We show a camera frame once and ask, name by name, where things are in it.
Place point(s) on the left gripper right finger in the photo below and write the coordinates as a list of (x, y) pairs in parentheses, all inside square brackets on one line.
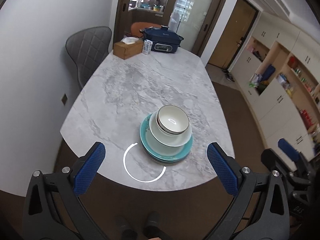
[(270, 218)]

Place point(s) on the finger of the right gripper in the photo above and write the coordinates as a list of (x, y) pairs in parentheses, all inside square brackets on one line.
[(272, 161), (289, 150)]

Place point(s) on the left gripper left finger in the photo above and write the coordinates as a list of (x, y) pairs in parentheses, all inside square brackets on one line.
[(53, 209)]

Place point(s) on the teal floral plate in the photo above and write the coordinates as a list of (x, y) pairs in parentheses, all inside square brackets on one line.
[(180, 155), (143, 127)]

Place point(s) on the medium white bowl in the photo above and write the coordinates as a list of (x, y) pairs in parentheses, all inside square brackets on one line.
[(168, 139)]

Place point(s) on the floral patterned small bowl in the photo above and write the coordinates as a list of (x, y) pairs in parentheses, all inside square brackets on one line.
[(172, 119)]

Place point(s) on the large white bowl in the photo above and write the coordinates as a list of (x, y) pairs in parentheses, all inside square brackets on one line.
[(161, 149)]

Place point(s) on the grey rimmed plate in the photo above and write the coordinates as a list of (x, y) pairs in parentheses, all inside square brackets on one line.
[(167, 163)]

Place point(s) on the person's left hand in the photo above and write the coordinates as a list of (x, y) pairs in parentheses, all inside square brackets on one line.
[(156, 238)]

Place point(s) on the shoes on floor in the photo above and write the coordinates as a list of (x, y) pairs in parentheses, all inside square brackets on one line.
[(228, 76)]

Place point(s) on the wooden entrance door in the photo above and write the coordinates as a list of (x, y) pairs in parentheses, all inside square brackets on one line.
[(234, 34)]

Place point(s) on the navy electric cooker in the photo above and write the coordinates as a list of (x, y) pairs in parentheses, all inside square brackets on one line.
[(164, 40)]

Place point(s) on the grey quilted chair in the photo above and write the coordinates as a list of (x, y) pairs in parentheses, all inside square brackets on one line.
[(88, 48)]

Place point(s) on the small milk carton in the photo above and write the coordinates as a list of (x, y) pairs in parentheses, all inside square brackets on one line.
[(147, 47)]

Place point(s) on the glass sliding door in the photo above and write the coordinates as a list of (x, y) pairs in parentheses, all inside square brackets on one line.
[(187, 19)]

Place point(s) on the wooden tissue box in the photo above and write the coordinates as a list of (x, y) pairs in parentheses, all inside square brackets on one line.
[(125, 51)]

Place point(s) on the white wall cabinet unit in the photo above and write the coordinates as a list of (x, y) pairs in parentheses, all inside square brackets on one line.
[(278, 73)]

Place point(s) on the wall socket plate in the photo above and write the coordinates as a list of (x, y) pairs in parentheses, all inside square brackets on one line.
[(64, 99)]

